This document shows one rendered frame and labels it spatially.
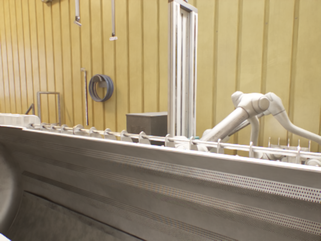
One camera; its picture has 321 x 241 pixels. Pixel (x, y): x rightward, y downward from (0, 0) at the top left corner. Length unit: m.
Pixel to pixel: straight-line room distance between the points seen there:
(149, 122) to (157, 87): 1.12
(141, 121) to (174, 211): 0.93
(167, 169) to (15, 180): 1.75
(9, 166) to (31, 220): 0.52
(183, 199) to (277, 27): 1.94
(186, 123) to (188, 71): 0.47
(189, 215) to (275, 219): 0.39
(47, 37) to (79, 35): 0.91
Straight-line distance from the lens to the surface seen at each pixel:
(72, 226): 1.77
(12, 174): 2.35
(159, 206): 1.18
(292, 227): 0.92
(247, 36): 2.49
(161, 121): 1.85
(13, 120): 1.21
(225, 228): 1.07
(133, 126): 1.92
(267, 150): 0.58
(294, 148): 2.39
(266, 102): 1.57
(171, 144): 0.69
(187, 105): 1.94
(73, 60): 4.01
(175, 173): 0.81
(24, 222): 2.23
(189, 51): 1.98
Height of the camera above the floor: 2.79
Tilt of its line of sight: 5 degrees down
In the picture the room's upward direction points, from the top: straight up
